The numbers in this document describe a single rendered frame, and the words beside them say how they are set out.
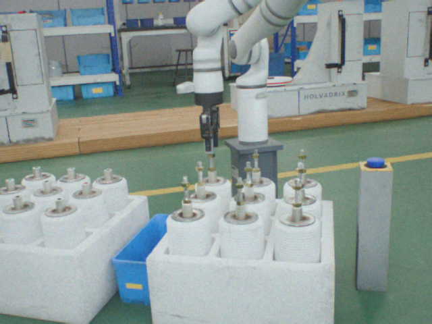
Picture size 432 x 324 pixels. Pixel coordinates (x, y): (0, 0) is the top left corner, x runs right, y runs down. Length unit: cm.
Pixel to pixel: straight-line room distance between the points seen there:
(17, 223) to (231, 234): 51
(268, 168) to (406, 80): 226
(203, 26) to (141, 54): 808
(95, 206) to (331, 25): 248
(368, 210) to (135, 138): 186
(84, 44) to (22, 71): 630
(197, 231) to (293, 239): 20
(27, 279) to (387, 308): 84
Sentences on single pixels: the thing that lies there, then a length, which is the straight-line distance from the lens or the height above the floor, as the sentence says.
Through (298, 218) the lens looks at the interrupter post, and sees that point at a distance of 97.
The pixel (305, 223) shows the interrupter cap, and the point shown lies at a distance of 96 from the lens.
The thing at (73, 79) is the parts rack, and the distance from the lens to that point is 542.
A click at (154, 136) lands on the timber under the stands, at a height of 6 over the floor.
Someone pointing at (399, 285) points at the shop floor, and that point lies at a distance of 128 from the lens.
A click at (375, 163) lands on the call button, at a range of 113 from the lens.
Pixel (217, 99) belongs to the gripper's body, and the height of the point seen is 47.
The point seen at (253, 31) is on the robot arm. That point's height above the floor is 63.
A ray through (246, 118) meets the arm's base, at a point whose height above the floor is 38.
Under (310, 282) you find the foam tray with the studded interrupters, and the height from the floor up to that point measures 15.
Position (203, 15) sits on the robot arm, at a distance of 113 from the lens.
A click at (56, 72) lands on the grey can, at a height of 31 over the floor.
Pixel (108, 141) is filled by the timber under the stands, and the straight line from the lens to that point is 276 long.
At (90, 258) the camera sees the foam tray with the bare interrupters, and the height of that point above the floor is 15.
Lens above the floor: 63
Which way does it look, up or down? 16 degrees down
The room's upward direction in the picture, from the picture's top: 3 degrees counter-clockwise
